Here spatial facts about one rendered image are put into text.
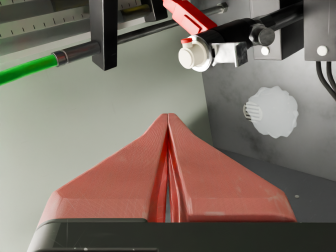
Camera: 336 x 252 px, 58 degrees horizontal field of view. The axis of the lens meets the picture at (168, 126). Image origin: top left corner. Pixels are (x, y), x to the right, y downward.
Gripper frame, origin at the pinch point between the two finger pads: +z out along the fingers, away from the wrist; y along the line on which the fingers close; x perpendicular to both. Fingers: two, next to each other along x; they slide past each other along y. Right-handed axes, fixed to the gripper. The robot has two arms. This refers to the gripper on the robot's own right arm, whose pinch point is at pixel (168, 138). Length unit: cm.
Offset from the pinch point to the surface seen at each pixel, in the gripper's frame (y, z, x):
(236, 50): -4.5, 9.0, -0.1
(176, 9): -0.7, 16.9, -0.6
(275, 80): -18.8, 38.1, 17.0
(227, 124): -13, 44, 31
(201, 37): -2.5, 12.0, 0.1
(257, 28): -7.1, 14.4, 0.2
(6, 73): 17.0, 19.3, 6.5
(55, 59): 13.0, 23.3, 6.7
